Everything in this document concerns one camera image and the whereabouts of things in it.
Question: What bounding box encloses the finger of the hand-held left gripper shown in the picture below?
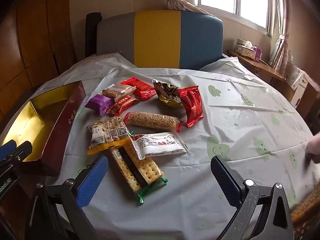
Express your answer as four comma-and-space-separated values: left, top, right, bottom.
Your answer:
4, 141, 33, 167
0, 141, 17, 160

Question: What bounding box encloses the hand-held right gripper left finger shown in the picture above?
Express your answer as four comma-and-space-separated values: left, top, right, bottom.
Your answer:
25, 155, 110, 240

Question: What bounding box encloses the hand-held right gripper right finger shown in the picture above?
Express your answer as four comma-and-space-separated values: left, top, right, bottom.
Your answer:
210, 156, 294, 240

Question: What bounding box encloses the gold-lined red tin box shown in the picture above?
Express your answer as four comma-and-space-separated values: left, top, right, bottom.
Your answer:
0, 81, 87, 177

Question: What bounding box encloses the cracker sandwich packet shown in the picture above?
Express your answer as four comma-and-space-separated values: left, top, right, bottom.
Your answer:
109, 144, 168, 204

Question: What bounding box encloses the clear mixed nuts packet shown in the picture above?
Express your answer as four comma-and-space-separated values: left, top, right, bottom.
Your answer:
86, 116, 133, 155

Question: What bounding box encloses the white red-label packet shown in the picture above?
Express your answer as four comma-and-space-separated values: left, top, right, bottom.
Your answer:
130, 132, 190, 160

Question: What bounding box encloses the purple packet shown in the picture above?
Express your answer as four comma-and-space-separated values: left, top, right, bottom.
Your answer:
84, 94, 115, 116

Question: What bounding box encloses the small dark red packet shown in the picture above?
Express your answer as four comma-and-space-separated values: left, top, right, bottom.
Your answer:
106, 95, 139, 117

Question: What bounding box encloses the large red cake packet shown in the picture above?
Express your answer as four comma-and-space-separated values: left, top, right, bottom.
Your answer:
177, 86, 205, 128

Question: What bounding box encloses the grain bar packet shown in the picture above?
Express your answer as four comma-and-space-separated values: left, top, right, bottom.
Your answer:
123, 111, 184, 133

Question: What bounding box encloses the clear pastry packet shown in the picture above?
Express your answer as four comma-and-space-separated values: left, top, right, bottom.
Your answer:
102, 84, 137, 99

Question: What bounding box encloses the bright red packet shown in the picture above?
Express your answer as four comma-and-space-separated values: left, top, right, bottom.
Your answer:
120, 77, 157, 102

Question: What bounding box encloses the brown gold foil packet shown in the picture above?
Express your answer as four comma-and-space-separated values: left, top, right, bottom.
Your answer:
152, 79, 187, 109

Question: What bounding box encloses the pale printed plastic tablecloth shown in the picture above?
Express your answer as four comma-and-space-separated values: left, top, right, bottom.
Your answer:
5, 52, 320, 240

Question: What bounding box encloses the wicker chair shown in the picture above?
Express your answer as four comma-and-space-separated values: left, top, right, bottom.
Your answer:
290, 182, 320, 240

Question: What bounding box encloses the wooden side table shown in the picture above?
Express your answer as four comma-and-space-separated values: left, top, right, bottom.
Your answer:
226, 50, 287, 82

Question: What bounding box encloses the wooden wardrobe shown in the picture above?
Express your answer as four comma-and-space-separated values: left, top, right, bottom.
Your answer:
0, 0, 75, 110

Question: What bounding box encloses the white patterned cardboard box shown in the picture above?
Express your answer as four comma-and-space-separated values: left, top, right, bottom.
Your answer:
285, 62, 308, 105

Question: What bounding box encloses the patterned tissue box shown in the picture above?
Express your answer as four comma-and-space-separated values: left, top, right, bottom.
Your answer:
236, 44, 256, 59

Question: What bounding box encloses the purple tissue pack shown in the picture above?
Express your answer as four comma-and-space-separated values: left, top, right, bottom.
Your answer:
252, 45, 262, 62

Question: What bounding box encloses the floral curtain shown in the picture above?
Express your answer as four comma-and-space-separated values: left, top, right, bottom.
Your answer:
266, 0, 295, 74

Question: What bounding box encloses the grey yellow blue headboard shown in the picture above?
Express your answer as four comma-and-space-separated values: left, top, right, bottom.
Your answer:
96, 10, 224, 69

